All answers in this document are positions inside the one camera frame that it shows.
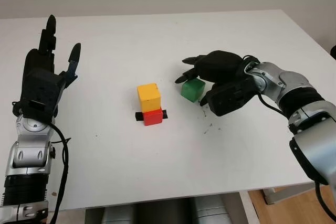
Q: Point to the black chair part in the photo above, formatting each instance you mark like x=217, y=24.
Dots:
x=333, y=54

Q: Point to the green cube block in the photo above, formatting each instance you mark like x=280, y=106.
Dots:
x=193, y=90

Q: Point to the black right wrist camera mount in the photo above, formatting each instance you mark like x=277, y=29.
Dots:
x=231, y=98

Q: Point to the white table leg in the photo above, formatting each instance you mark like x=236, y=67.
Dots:
x=246, y=208

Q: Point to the black tape strip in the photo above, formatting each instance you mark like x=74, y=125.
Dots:
x=139, y=117

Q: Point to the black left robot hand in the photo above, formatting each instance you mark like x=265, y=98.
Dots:
x=39, y=60

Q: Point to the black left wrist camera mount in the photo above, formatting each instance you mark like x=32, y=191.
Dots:
x=39, y=93

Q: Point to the yellow cube block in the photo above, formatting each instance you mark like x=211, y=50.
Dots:
x=148, y=95

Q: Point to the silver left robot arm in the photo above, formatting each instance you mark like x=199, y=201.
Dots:
x=26, y=155

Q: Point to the grey metal table bracket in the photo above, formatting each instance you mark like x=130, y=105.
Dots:
x=270, y=196

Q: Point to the red cube block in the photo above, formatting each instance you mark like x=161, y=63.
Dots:
x=153, y=117

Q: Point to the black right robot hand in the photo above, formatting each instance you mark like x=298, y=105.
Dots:
x=220, y=66

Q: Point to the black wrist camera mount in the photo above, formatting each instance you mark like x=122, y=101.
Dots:
x=231, y=98
x=39, y=93

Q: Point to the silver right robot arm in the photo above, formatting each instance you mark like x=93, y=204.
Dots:
x=296, y=90

